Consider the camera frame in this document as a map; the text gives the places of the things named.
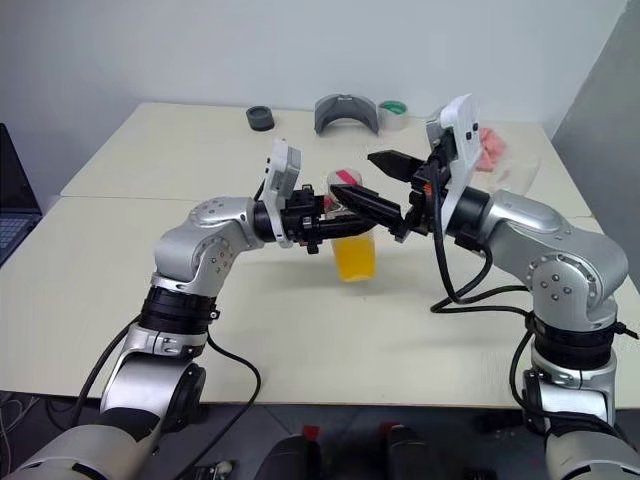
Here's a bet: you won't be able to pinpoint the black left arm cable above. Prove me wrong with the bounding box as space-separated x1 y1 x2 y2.
69 180 263 419

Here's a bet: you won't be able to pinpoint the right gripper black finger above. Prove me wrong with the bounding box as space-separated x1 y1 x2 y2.
366 148 427 183
329 183 409 245

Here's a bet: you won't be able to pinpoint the clear wine glass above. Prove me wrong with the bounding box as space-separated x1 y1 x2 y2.
480 144 545 197

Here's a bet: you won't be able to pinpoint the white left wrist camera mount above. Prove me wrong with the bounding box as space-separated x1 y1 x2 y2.
263 138 304 249

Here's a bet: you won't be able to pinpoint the small black floor device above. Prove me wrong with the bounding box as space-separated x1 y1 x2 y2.
193 458 237 480

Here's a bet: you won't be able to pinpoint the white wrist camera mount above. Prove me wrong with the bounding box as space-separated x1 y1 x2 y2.
263 138 304 249
424 93 484 234

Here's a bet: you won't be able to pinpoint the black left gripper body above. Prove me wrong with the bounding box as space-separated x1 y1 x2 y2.
281 183 329 257

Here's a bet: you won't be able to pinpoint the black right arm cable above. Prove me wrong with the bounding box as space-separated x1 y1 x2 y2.
427 158 532 412

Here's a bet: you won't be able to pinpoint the pink cloth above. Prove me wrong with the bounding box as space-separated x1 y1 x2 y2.
472 126 511 174

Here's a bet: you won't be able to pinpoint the dark laptop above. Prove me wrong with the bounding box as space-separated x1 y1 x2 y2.
0 122 44 269

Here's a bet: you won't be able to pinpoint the dark rounded shape red tab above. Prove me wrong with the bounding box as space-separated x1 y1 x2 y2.
258 423 324 480
380 421 442 480

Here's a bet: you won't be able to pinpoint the clear tape roll green core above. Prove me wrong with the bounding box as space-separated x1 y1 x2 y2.
378 100 412 132

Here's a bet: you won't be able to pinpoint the thin white floor cables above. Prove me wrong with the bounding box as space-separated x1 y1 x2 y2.
0 389 34 454

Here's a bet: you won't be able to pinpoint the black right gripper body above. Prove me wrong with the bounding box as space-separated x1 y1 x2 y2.
402 143 454 246

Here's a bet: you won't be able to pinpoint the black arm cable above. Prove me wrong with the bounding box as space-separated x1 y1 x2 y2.
69 180 263 419
427 158 532 412

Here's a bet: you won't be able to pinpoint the grey curved visor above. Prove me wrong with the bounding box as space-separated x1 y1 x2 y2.
313 92 383 137

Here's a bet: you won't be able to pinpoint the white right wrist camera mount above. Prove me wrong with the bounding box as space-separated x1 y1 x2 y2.
424 93 484 234

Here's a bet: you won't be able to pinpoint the clear bottle with orange drink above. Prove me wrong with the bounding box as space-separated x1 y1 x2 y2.
323 185 378 284

